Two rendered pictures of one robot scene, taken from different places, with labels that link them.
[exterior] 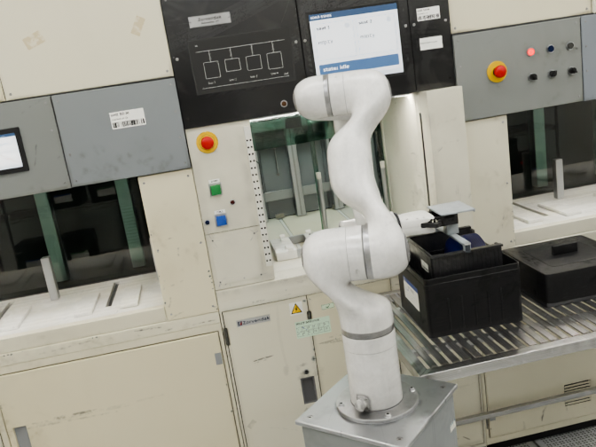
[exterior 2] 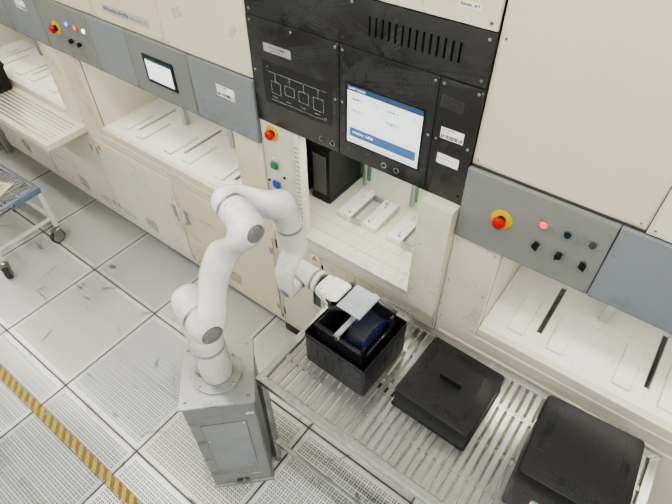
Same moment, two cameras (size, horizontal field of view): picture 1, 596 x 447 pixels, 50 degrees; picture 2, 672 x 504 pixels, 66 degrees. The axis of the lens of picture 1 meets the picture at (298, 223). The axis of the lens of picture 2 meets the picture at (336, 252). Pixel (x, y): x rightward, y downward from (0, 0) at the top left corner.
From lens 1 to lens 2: 1.78 m
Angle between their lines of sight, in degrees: 50
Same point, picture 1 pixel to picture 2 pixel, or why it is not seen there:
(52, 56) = (186, 28)
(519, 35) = (538, 204)
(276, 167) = not seen: hidden behind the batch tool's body
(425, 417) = (210, 404)
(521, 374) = not seen: hidden behind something
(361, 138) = (217, 258)
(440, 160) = (418, 250)
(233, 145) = (287, 145)
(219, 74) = (280, 94)
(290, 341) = not seen: hidden behind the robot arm
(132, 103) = (228, 84)
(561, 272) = (406, 397)
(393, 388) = (209, 378)
